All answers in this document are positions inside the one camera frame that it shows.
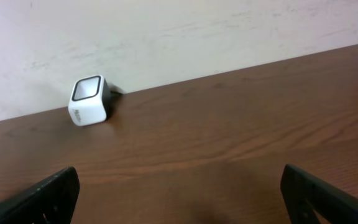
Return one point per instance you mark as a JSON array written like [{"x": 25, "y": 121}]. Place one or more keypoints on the white barcode scanner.
[{"x": 90, "y": 101}]

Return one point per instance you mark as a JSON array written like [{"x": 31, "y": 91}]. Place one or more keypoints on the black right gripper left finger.
[{"x": 51, "y": 200}]

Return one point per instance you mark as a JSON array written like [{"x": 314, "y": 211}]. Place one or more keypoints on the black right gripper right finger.
[{"x": 305, "y": 196}]

